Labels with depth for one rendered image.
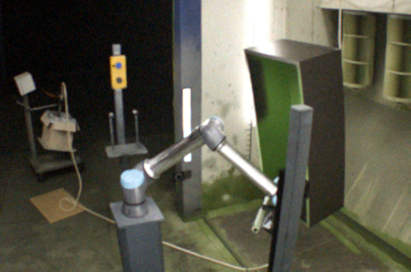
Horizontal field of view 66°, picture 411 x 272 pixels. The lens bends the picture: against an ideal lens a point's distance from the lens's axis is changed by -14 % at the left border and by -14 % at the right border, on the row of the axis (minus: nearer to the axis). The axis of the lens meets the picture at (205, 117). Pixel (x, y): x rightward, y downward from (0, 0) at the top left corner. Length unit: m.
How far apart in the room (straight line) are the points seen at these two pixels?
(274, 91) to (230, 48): 0.58
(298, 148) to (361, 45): 2.43
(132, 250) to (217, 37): 1.78
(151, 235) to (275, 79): 1.42
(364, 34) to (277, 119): 1.21
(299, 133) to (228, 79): 2.10
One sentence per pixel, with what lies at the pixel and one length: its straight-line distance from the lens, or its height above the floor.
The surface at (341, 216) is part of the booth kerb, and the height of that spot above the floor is 0.12.
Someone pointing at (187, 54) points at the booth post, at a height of 1.54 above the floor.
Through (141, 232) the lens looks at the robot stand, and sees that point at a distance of 2.35.
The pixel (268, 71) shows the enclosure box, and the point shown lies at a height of 1.46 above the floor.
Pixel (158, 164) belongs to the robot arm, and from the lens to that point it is 2.33.
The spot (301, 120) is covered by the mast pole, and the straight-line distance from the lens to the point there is 1.01.
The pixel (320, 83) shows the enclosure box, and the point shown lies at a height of 1.49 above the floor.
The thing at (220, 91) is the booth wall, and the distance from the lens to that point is 3.06.
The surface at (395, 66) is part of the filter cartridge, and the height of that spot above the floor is 1.55.
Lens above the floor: 1.90
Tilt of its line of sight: 17 degrees down
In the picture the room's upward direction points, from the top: straight up
